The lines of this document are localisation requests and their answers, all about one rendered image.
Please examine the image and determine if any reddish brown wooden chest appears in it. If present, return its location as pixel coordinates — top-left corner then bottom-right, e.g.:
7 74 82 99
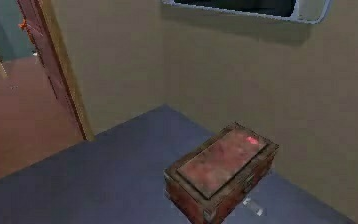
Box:
163 121 280 224

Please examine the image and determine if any small clear glass object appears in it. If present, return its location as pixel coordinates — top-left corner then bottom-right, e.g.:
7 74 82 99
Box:
242 196 265 217

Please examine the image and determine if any reddish brown room door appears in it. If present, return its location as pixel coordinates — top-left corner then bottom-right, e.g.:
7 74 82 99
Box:
16 0 88 141

